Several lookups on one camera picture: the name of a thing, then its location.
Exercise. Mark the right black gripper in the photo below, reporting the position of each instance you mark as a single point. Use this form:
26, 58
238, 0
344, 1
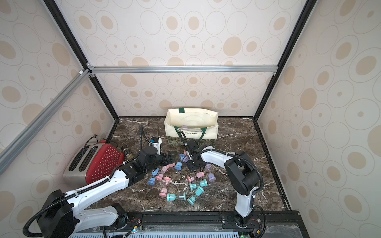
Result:
192, 160

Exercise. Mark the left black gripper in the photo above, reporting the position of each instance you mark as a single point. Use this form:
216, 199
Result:
172, 158

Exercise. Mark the purple hourglass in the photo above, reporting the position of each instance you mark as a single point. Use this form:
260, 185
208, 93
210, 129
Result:
211, 177
186, 159

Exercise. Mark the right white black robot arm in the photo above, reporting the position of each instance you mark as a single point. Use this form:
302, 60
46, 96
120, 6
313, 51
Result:
242, 173

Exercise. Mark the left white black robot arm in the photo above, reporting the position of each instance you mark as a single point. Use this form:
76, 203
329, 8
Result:
64, 214

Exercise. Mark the pink hourglass upper middle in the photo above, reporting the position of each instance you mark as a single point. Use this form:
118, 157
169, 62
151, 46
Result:
170, 166

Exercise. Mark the pink hourglass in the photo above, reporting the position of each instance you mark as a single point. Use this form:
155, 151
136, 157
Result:
170, 166
162, 177
198, 175
163, 192

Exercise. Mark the pink hourglass right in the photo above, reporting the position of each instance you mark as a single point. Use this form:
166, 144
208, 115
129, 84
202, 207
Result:
198, 175

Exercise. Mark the blue hourglass centre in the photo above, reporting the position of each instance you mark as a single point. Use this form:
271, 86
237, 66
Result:
178, 165

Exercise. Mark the blue hourglass left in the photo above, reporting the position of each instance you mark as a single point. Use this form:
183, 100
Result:
154, 174

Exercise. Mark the pink hourglass lower left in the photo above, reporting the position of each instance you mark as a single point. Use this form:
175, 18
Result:
162, 177

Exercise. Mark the teal hourglass bottom right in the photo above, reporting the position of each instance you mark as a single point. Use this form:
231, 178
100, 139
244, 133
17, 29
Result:
198, 192

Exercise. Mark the pink hourglass bottom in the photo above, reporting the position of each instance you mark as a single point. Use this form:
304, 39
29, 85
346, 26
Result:
163, 192

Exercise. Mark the teal hourglass bottom left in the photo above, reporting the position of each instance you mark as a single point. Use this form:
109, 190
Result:
173, 197

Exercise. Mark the cream canvas tote bag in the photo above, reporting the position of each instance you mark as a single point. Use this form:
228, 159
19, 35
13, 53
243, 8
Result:
195, 123

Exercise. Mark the red and steel toaster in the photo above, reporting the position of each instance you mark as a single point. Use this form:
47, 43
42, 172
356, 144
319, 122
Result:
92, 163

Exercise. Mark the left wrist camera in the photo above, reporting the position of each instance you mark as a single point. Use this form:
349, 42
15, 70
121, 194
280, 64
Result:
156, 142

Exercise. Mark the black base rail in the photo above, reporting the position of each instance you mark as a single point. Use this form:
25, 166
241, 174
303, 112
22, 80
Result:
274, 224

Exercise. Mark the aluminium frame rail back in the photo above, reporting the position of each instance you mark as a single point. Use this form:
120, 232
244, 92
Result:
184, 69

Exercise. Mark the aluminium frame rail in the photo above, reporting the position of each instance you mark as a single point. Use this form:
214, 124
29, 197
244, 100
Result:
25, 137
184, 69

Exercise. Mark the aluminium frame rail left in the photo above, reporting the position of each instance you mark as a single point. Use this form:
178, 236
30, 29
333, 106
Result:
25, 137

